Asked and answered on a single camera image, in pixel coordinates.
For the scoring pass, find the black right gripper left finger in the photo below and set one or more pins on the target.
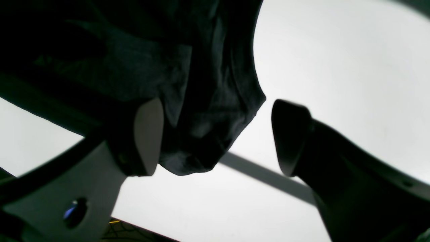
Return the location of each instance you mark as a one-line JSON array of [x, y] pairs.
[[71, 198]]

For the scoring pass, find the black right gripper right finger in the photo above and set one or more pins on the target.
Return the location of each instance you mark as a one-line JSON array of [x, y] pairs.
[[359, 198]]

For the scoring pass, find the black printed t-shirt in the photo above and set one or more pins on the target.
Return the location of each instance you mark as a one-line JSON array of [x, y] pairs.
[[75, 62]]

